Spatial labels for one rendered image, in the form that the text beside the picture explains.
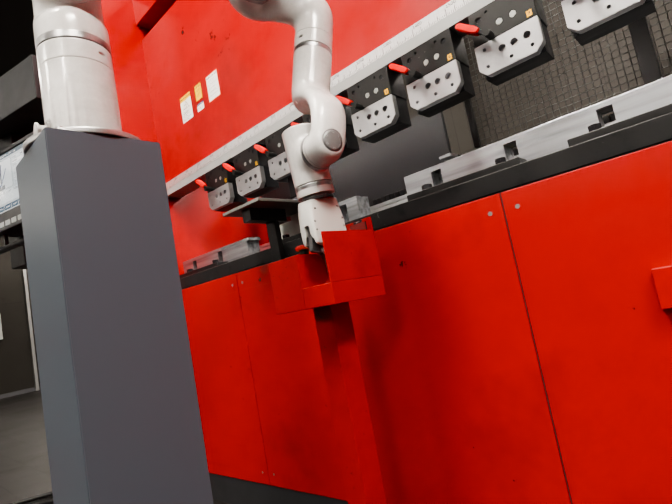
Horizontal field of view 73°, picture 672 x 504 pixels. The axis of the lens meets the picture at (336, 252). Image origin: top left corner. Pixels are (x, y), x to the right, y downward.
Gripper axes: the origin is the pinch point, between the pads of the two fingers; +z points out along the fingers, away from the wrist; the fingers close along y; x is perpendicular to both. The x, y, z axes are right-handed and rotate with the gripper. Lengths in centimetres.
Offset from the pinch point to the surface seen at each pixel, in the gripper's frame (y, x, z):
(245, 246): -31, -76, -17
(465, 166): -37.4, 16.7, -16.7
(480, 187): -25.3, 24.9, -9.1
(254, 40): -38, -50, -88
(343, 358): 1.9, -2.1, 19.7
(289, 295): 6.6, -9.2, 3.7
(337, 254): 3.0, 4.9, -2.2
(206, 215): -49, -130, -43
